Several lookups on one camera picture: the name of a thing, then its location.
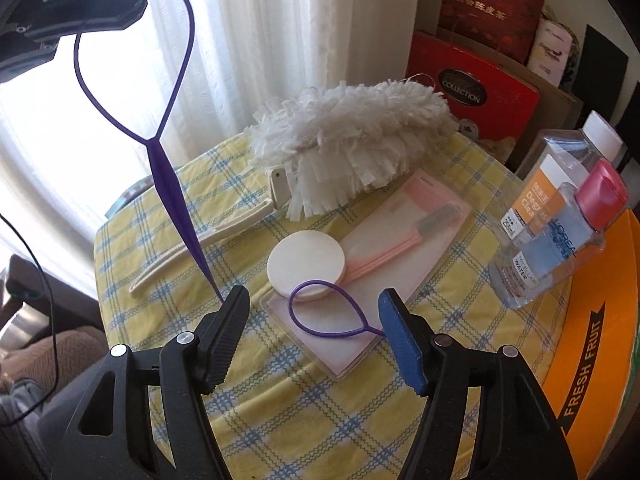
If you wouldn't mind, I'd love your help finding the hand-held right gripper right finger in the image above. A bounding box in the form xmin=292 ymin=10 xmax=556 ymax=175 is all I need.
xmin=378 ymin=288 xmax=576 ymax=480

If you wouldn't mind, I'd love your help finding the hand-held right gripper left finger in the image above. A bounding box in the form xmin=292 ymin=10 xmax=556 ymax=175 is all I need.
xmin=42 ymin=284 xmax=251 ymax=480

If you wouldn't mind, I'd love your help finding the purple hair loop tool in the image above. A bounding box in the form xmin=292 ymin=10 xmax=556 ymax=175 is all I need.
xmin=73 ymin=0 xmax=226 ymax=306
xmin=289 ymin=280 xmax=388 ymax=338

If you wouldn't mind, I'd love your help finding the small bottle pink cap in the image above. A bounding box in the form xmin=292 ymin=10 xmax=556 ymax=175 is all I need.
xmin=492 ymin=160 xmax=628 ymax=310

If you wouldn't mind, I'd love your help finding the orange cardboard box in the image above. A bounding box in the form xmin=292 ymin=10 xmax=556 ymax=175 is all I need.
xmin=540 ymin=207 xmax=640 ymax=480

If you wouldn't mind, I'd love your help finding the large clear bottle white cap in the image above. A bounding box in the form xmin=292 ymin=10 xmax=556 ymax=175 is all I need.
xmin=501 ymin=111 xmax=628 ymax=261

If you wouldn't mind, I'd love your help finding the clear plastic pouch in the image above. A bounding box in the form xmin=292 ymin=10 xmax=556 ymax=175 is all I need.
xmin=260 ymin=170 xmax=473 ymax=378

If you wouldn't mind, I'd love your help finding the pink eyebrow razor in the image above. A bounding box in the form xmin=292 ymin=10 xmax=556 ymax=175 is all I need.
xmin=340 ymin=204 xmax=467 ymax=283

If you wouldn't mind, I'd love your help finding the yellow checkered tablecloth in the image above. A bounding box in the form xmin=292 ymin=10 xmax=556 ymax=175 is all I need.
xmin=94 ymin=132 xmax=573 ymax=480

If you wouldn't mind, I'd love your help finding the round white cosmetic pad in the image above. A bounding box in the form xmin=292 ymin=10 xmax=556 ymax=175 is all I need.
xmin=266 ymin=231 xmax=347 ymax=302

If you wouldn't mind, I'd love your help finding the white sheer curtain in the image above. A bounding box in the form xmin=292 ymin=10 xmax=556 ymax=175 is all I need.
xmin=0 ymin=0 xmax=421 ymax=241

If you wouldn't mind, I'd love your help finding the printed packet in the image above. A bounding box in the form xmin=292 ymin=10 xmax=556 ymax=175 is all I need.
xmin=105 ymin=180 xmax=151 ymax=218

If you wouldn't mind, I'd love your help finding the dark wooden chair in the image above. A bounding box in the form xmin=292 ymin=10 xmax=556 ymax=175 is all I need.
xmin=0 ymin=254 xmax=108 ymax=361

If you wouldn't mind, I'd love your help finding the white fluffy duster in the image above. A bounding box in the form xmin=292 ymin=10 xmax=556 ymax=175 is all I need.
xmin=129 ymin=79 xmax=458 ymax=301

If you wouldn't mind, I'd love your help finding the red collection gift box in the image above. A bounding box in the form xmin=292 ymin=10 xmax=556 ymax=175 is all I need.
xmin=406 ymin=30 xmax=542 ymax=146

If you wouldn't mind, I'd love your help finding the brown cardboard box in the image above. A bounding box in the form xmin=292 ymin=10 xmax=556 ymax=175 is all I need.
xmin=415 ymin=25 xmax=586 ymax=181

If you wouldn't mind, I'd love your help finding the white tissue pack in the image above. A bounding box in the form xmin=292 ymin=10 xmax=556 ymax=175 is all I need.
xmin=527 ymin=19 xmax=578 ymax=86

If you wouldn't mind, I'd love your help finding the tall red gift bag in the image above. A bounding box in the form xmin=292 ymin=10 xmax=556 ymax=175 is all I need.
xmin=437 ymin=0 xmax=546 ymax=61

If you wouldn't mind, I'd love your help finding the black cable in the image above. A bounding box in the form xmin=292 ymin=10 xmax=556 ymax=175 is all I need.
xmin=0 ymin=212 xmax=61 ymax=423

